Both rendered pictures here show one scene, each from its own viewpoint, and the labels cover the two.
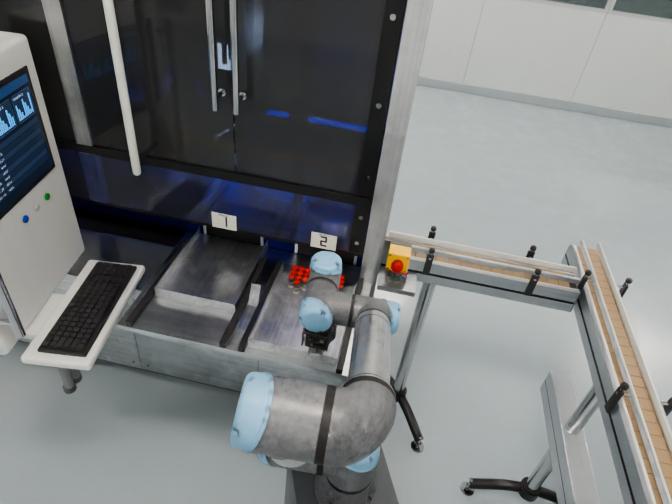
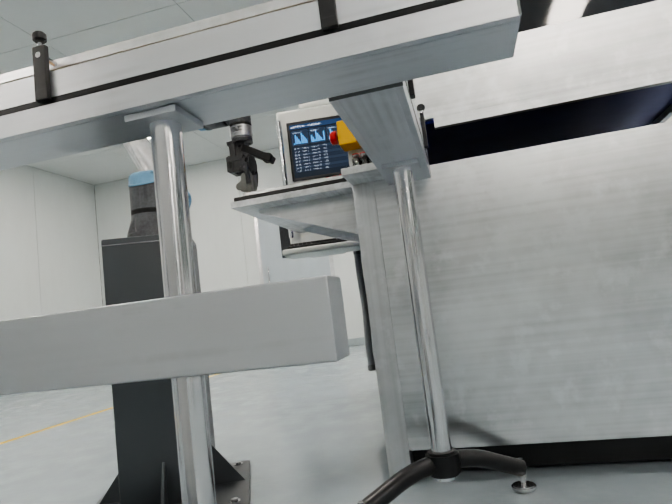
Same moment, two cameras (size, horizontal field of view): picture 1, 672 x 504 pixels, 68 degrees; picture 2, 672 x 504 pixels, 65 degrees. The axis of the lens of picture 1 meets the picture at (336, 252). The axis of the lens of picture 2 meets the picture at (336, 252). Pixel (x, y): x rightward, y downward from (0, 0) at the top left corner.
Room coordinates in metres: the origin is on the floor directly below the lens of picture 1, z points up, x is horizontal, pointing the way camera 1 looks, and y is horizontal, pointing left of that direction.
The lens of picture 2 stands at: (1.38, -1.67, 0.50)
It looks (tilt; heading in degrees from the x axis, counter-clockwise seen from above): 6 degrees up; 97
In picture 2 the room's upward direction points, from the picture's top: 7 degrees counter-clockwise
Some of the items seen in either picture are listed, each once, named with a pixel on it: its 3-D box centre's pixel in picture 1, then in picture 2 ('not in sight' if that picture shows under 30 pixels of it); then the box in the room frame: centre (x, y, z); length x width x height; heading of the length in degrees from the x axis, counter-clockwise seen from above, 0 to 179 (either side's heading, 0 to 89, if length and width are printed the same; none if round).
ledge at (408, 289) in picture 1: (397, 278); (370, 172); (1.33, -0.23, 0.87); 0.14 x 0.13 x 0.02; 173
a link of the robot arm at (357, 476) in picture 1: (349, 451); (149, 191); (0.61, -0.09, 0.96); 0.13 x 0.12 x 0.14; 86
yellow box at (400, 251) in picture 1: (398, 257); (351, 134); (1.29, -0.21, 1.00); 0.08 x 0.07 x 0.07; 173
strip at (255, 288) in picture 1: (249, 306); not in sight; (1.07, 0.24, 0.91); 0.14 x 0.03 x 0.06; 175
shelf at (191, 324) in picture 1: (258, 296); (330, 210); (1.15, 0.23, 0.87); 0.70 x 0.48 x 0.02; 83
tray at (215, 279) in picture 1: (215, 266); not in sight; (1.24, 0.39, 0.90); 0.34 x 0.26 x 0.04; 173
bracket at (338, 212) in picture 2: not in sight; (311, 221); (1.11, -0.02, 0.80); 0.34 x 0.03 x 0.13; 173
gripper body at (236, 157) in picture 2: (319, 323); (241, 157); (0.90, 0.02, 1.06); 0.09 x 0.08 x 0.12; 173
